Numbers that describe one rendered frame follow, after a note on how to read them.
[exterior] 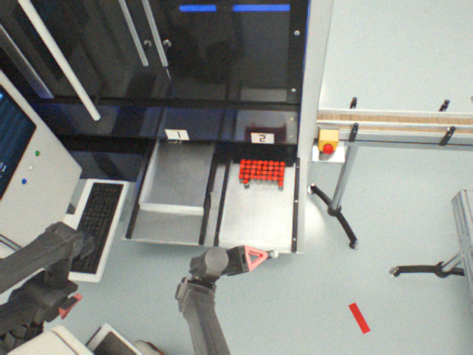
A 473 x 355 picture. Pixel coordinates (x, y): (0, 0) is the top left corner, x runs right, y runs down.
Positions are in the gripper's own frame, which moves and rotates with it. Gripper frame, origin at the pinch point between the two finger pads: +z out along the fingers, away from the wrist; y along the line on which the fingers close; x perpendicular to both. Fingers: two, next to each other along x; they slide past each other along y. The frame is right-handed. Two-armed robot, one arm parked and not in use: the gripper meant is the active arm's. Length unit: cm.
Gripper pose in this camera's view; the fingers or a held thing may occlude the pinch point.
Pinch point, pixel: (262, 255)
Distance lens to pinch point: 103.1
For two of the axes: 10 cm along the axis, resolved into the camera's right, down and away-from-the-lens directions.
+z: 8.9, -0.8, 4.6
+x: -2.2, -9.4, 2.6
